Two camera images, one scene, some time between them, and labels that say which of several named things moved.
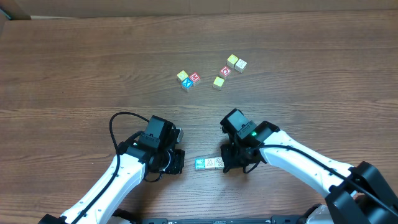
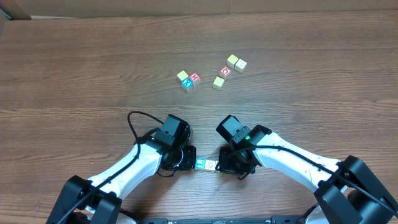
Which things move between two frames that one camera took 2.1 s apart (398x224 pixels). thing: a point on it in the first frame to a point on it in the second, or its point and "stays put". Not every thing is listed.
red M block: [194, 78] stays put
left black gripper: [178, 160] to [189, 157]
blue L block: [199, 163] stays put
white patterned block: [209, 163] stays put
